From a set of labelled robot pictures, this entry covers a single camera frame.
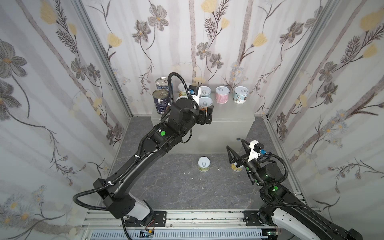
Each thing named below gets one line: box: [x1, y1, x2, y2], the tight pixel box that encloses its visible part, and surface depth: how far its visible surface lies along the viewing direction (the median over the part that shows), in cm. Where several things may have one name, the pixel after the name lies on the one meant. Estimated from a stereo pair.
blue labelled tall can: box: [155, 76, 173, 90], surface depth 75 cm
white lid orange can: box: [199, 96, 213, 113], surface depth 73 cm
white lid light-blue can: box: [199, 85, 212, 98], surface depth 78 cm
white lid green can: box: [197, 156, 211, 173], surface depth 90 cm
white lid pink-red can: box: [215, 86, 230, 104], surface depth 80 cm
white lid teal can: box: [232, 86, 249, 104], surface depth 79 cm
